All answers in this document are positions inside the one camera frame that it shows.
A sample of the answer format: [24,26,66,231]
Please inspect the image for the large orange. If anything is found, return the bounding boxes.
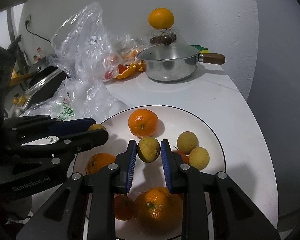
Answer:
[148,7,175,30]

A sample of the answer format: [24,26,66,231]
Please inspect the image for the red cherry tomato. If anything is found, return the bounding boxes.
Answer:
[172,150,190,165]

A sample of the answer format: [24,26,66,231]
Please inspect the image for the tan longan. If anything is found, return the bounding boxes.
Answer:
[177,132,199,155]
[188,147,210,170]
[88,123,107,132]
[137,137,161,163]

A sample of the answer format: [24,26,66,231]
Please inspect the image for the silver electric cooker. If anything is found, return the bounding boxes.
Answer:
[5,70,67,113]

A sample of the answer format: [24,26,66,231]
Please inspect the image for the white plate with dark rim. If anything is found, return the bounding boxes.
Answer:
[72,105,227,239]

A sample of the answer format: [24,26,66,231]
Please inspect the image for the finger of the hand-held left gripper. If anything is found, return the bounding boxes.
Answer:
[4,115,98,142]
[5,129,109,159]

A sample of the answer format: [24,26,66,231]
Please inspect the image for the small mandarin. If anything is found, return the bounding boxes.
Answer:
[128,108,158,138]
[85,152,117,175]
[134,186,184,234]
[114,194,135,221]

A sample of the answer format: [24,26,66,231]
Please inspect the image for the dark frying pan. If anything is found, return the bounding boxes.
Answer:
[11,60,59,83]

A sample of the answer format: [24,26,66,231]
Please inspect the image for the orange peel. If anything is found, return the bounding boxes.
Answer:
[115,61,147,79]

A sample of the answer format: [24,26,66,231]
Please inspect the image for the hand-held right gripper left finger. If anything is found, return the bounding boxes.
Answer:
[15,139,137,240]

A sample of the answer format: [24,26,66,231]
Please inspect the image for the black cooker power cable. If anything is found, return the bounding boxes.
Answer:
[25,24,53,44]

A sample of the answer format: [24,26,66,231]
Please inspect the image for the green sponge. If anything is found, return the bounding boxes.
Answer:
[190,44,208,52]

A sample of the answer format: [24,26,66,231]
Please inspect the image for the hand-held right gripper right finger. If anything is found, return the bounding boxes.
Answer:
[160,139,280,240]

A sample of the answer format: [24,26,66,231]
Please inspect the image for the clear box of dark fruit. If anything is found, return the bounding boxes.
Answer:
[149,29,177,46]

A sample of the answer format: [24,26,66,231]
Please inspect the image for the clear crumpled plastic bag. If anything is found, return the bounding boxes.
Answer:
[47,2,140,83]

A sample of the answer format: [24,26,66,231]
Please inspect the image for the steel pot with wooden handle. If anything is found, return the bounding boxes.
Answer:
[137,42,226,82]

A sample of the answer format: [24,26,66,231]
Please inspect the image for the green-printed plastic bag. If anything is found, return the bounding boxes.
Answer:
[24,77,129,130]

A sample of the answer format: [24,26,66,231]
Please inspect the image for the grey wall pipe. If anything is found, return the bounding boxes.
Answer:
[6,9,17,39]

